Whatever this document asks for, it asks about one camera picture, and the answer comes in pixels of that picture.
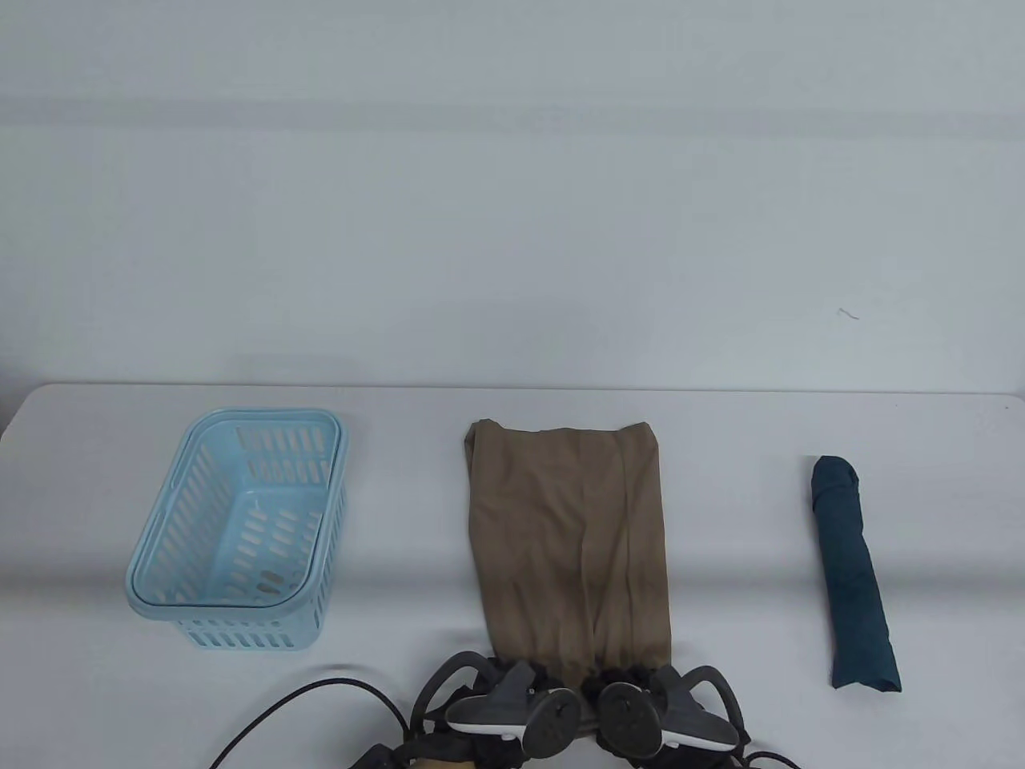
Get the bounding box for person's left hand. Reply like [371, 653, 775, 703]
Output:
[448, 657, 571, 769]

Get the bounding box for person's right hand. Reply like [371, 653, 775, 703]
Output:
[581, 663, 747, 769]

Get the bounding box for brown garment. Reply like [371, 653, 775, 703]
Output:
[463, 419, 673, 690]

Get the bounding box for dark teal shorts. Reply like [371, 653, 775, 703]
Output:
[811, 455, 902, 691]

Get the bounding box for light blue plastic basket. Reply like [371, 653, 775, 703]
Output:
[126, 409, 351, 651]

